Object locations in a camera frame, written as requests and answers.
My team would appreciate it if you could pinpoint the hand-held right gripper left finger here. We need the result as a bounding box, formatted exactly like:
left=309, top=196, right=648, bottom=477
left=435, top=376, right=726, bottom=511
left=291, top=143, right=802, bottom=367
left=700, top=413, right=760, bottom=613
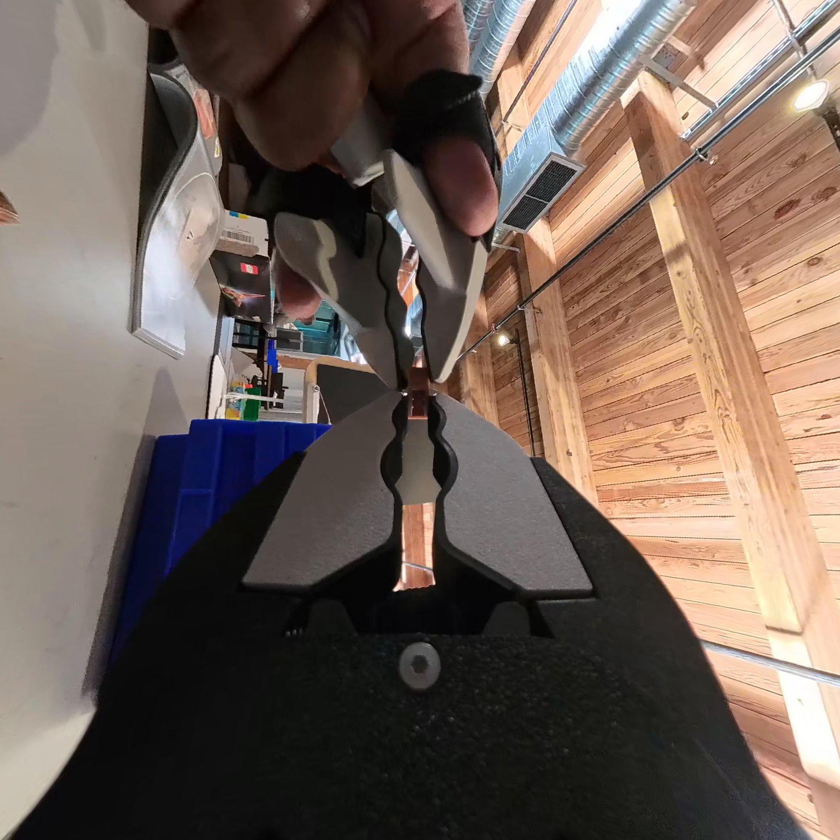
left=243, top=390, right=401, bottom=594

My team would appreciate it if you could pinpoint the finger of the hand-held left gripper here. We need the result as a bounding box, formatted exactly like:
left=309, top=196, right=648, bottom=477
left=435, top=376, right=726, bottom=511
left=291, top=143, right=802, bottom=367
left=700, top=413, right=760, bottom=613
left=273, top=210, right=414, bottom=392
left=381, top=147, right=489, bottom=384

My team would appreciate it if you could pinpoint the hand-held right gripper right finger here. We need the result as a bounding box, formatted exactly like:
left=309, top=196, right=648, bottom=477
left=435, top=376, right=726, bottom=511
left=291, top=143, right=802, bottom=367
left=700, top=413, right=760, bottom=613
left=431, top=394, right=594, bottom=598

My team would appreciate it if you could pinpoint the brown round brick piece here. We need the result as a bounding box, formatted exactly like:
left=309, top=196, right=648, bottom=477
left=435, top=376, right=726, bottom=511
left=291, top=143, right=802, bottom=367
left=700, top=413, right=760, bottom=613
left=402, top=361, right=434, bottom=427

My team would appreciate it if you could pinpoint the grey instruction booklet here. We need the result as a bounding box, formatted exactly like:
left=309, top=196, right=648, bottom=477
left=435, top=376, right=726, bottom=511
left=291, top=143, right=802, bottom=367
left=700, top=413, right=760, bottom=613
left=129, top=66, right=227, bottom=359

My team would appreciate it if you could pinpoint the grey desk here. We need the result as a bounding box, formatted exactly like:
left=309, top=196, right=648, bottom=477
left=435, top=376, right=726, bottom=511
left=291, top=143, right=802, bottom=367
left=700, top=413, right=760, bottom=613
left=0, top=0, right=231, bottom=840

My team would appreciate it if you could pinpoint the person's left hand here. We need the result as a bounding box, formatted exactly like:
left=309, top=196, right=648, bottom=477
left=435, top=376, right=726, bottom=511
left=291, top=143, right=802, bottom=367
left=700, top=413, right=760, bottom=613
left=125, top=0, right=500, bottom=322

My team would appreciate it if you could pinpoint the colourful printed toy box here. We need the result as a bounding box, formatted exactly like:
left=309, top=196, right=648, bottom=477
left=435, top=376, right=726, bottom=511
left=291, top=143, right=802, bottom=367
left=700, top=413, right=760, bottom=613
left=214, top=210, right=277, bottom=325

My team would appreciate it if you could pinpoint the black board with wooden edge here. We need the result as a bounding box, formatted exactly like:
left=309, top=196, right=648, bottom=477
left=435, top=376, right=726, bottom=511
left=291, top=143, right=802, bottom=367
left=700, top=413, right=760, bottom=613
left=305, top=361, right=401, bottom=424

